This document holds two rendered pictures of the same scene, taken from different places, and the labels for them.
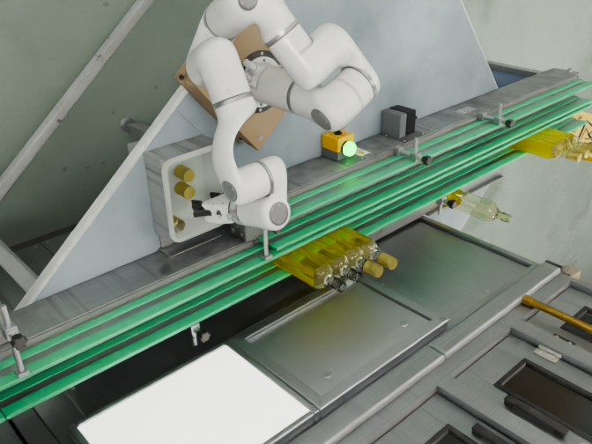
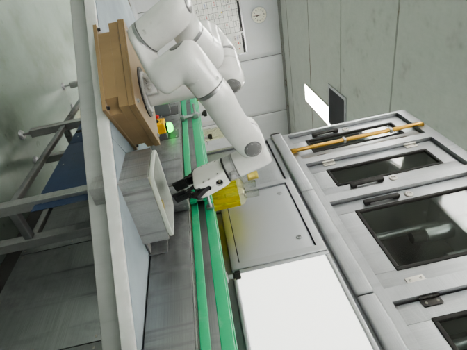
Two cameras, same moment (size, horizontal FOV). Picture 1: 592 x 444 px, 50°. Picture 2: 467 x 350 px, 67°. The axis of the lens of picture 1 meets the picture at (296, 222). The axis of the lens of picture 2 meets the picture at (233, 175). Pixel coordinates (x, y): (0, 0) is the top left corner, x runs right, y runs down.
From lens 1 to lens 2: 106 cm
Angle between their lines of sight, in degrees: 43
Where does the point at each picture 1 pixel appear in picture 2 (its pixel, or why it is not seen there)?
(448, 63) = not seen: hidden behind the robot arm
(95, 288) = (164, 310)
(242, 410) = (305, 285)
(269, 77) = not seen: hidden behind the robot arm
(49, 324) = not seen: outside the picture
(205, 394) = (278, 301)
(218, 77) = (208, 69)
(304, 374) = (292, 246)
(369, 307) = (254, 199)
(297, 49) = (210, 39)
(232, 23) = (179, 28)
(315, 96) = (224, 71)
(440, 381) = (327, 199)
